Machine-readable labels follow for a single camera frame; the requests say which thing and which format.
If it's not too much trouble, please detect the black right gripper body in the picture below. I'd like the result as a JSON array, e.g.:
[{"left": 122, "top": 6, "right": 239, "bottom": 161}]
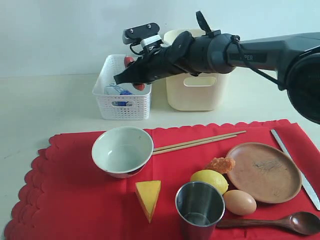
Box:
[{"left": 134, "top": 31, "right": 198, "bottom": 84}]

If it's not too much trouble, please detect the red sausage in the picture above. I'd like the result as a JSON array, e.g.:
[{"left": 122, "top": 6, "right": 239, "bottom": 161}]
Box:
[{"left": 124, "top": 56, "right": 146, "bottom": 91}]

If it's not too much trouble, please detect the blue white milk carton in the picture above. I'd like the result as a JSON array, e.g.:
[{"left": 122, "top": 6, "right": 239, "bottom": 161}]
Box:
[{"left": 104, "top": 83, "right": 133, "bottom": 107}]

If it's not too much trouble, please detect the fried chicken nugget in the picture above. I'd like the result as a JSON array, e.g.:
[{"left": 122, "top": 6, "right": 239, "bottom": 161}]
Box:
[{"left": 204, "top": 157, "right": 236, "bottom": 175}]

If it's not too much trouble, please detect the yellow lemon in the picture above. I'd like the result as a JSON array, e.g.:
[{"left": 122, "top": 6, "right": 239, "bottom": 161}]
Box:
[{"left": 190, "top": 169, "right": 229, "bottom": 195}]

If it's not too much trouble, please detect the brown egg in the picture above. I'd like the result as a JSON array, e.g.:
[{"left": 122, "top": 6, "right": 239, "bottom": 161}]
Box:
[{"left": 223, "top": 189, "right": 257, "bottom": 216}]

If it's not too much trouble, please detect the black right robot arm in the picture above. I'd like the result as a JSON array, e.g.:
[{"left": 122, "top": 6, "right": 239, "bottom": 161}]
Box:
[{"left": 114, "top": 31, "right": 320, "bottom": 123}]

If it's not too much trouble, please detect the cream plastic bin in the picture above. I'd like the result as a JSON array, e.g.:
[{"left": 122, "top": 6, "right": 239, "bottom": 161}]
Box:
[{"left": 163, "top": 29, "right": 231, "bottom": 112}]

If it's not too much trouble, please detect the white perforated plastic basket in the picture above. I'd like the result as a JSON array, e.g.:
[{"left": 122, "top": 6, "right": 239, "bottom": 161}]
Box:
[{"left": 92, "top": 54, "right": 152, "bottom": 121}]

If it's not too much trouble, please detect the white ceramic bowl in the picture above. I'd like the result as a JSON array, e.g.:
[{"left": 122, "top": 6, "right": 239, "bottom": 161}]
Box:
[{"left": 91, "top": 126, "right": 154, "bottom": 179}]

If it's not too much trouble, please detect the upper wooden chopstick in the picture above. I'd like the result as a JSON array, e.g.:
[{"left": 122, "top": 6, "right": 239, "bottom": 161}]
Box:
[{"left": 153, "top": 130, "right": 247, "bottom": 152}]

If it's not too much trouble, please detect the wooden chopstick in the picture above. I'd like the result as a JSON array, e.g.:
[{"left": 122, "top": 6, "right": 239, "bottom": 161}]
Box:
[
  {"left": 152, "top": 134, "right": 237, "bottom": 155},
  {"left": 153, "top": 130, "right": 247, "bottom": 152}
]

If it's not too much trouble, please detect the lower wooden chopstick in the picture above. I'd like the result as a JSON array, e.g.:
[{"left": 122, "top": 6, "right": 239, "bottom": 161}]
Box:
[{"left": 152, "top": 134, "right": 237, "bottom": 155}]

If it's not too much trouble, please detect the yellow cheese wedge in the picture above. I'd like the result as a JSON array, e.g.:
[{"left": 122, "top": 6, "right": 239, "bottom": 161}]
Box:
[{"left": 135, "top": 180, "right": 162, "bottom": 223}]

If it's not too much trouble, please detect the stainless steel cup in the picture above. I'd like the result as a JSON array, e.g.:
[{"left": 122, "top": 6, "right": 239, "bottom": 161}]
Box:
[{"left": 175, "top": 181, "right": 226, "bottom": 240}]

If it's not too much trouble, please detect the brown wooden plate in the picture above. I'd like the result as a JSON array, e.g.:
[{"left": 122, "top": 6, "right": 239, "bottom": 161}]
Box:
[{"left": 226, "top": 142, "right": 302, "bottom": 204}]

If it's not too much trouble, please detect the silver table knife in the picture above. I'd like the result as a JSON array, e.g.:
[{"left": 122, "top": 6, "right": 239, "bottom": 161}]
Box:
[{"left": 270, "top": 129, "right": 320, "bottom": 211}]

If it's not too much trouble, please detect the dark wooden spoon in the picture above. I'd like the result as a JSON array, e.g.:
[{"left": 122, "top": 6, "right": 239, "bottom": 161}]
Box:
[{"left": 216, "top": 211, "right": 320, "bottom": 236}]

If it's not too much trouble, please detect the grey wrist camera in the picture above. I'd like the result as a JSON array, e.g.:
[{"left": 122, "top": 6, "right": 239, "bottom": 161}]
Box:
[{"left": 122, "top": 22, "right": 164, "bottom": 56}]

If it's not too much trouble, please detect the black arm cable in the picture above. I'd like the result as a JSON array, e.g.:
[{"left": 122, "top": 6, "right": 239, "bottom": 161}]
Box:
[{"left": 195, "top": 10, "right": 283, "bottom": 88}]

